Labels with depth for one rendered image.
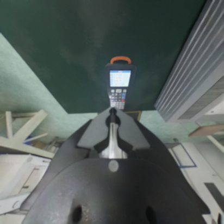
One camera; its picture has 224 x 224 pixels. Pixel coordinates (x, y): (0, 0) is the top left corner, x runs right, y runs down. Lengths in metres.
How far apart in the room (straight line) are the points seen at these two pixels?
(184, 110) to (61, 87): 0.41
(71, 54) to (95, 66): 0.07
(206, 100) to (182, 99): 0.05
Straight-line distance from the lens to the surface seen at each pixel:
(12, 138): 1.80
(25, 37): 0.32
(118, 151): 1.05
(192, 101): 0.25
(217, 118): 0.40
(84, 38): 0.24
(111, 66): 0.21
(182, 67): 0.27
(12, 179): 2.09
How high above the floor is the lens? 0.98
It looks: 44 degrees down
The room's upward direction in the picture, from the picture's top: 179 degrees counter-clockwise
